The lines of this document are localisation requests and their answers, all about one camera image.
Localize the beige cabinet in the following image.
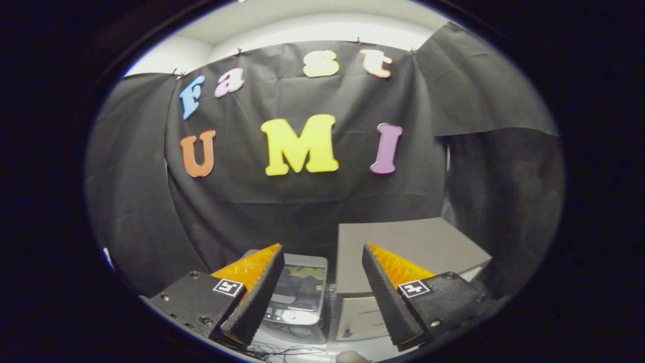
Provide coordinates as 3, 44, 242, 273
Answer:
328, 217, 493, 342

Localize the black backdrop cloth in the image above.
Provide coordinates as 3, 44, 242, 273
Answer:
85, 21, 565, 298

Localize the black cable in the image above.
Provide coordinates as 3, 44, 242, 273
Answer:
247, 342, 328, 359

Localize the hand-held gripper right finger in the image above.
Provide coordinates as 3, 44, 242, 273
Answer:
361, 243, 497, 352

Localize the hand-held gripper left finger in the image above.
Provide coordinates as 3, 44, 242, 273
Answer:
150, 243, 285, 348

